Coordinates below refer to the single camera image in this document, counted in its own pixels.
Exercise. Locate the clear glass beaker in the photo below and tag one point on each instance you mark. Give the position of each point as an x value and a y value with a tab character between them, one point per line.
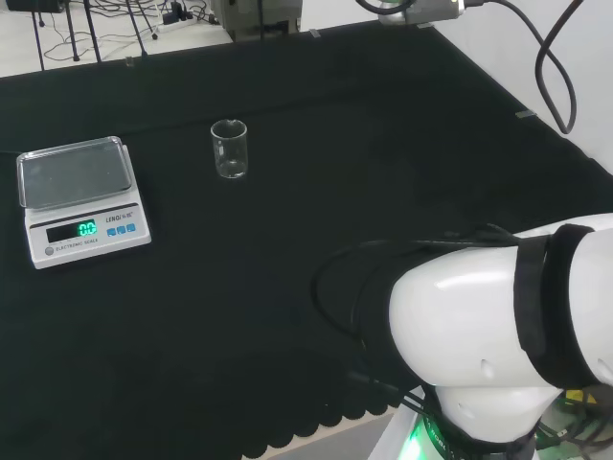
229	153

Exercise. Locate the black bench cloth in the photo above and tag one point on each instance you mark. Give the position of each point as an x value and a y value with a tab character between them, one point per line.
287	225

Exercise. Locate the grey metal cabinet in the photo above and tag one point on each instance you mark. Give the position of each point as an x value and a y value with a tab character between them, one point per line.
258	19

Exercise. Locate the electronic balance with steel pan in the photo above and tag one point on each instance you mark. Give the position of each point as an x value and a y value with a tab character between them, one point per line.
81	225

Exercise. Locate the white power strip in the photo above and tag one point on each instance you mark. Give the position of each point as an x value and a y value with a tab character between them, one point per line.
174	24

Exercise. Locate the black tripod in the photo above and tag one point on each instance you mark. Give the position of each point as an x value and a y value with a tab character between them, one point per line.
72	33

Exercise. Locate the yellow stop button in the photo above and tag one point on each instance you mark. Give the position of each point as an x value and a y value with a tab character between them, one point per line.
579	397

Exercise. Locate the black box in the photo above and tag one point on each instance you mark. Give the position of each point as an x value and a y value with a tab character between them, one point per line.
33	6

